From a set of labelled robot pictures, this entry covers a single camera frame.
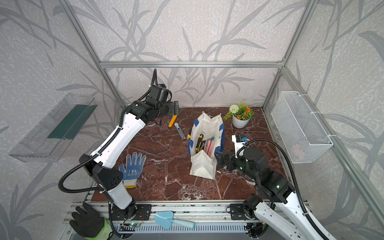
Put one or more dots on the teal art knife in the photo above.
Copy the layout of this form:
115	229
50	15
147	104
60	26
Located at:
211	146

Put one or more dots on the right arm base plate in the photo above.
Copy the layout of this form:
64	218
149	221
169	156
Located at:
236	212

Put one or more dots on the grey art knife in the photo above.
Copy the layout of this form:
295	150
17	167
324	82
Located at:
179	130

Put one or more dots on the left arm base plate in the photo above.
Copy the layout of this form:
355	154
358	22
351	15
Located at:
139	212

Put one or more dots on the white Doraemon tote pouch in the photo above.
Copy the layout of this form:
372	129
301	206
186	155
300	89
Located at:
207	137

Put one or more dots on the light blue trowel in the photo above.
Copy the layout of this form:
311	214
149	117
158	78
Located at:
166	219

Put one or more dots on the white wire mesh basket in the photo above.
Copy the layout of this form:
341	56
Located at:
303	135

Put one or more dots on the white power adapter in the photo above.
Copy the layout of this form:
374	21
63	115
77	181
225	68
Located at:
239	141

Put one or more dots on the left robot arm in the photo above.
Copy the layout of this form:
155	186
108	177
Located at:
100	165

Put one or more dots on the black and green glove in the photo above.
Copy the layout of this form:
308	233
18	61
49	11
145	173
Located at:
88	223

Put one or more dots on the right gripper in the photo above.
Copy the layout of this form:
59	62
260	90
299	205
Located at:
230	157

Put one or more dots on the potted artificial flower plant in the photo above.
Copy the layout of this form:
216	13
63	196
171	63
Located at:
240	114

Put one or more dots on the black yellow art knife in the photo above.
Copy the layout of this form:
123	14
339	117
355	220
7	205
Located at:
199	143

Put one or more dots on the orange art knife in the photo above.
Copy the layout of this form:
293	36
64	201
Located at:
174	117

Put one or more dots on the clear plastic wall bin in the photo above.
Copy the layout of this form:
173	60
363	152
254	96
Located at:
49	139

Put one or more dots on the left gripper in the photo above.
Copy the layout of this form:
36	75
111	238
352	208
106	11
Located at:
172	110

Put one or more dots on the blue dotted work glove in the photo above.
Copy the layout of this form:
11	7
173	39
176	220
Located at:
132	169

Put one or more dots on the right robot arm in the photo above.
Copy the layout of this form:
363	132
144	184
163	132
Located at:
284	209

